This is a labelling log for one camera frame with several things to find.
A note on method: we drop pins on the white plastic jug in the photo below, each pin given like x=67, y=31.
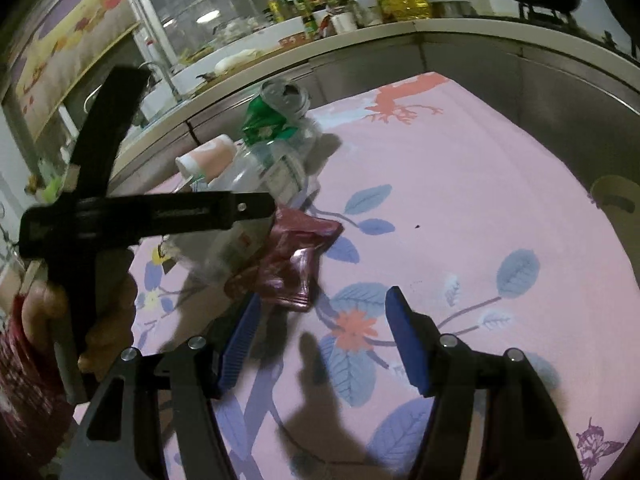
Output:
x=368, y=12

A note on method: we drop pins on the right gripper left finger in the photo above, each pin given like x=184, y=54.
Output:
x=119, y=436

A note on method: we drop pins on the dark red foil wrapper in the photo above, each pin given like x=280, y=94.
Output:
x=284, y=272

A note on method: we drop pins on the green crushed can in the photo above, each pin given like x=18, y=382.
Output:
x=276, y=112

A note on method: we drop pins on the kitchen faucet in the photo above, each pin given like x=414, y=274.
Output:
x=166, y=78

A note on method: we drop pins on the pink paper cup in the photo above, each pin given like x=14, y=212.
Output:
x=208, y=160

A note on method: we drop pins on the clear plastic bottle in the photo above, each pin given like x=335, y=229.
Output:
x=277, y=167

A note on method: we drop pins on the left hand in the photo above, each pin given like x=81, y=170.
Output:
x=95, y=346

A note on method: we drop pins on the beige trash bin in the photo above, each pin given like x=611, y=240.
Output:
x=619, y=199

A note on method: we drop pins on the dark sauce bottle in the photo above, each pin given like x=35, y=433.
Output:
x=310, y=23

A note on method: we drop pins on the pink floral table mat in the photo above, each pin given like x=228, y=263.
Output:
x=484, y=231

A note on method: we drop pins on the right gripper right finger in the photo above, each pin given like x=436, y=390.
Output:
x=524, y=434

